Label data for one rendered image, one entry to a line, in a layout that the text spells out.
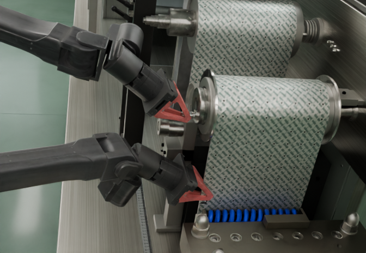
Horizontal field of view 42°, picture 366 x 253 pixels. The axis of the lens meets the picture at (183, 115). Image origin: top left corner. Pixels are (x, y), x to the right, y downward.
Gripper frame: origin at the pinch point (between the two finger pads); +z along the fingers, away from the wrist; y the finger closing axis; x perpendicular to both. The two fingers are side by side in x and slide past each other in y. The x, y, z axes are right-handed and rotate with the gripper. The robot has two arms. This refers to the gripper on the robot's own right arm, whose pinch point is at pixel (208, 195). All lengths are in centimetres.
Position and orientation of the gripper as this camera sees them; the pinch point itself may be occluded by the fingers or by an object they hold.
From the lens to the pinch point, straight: 103.2
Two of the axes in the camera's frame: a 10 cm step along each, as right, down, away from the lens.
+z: 7.8, 4.6, 4.3
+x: 6.0, -7.3, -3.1
